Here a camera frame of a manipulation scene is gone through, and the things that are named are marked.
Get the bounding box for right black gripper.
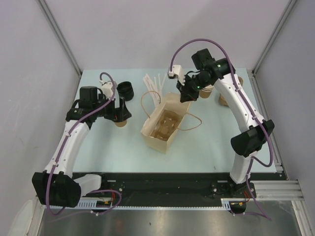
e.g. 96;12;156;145
176;73;211;103

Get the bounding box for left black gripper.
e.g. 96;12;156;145
92;93;130;122

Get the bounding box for brown paper coffee cup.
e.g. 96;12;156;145
115;120;127;127

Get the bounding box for single brown pulp carrier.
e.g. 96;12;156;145
151;110;182;141

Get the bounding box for tan paper bag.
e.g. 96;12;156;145
140;90;202;154

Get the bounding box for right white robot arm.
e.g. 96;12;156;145
168;49;275;197

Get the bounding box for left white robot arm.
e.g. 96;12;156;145
32;82;131;207

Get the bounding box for stack of paper cups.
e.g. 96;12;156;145
199;85;214;98

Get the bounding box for stack of black lids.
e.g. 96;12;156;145
117;81;134;101

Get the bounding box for pile of white straws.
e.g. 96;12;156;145
143;74;167;107

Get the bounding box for brown pulp cup carriers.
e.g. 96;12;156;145
218;76;244;108

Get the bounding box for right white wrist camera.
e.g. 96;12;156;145
167;65;185;85

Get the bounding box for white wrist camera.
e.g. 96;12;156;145
99;80;117;99
167;65;185;85

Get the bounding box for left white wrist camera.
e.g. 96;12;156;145
99;80;117;99

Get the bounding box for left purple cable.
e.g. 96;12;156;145
45;72;123;217

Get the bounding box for purple cable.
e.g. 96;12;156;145
169;38;274;221
45;72;123;217

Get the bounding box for white cable duct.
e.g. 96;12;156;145
77;198;247;212

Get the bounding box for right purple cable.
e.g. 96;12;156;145
169;38;274;221

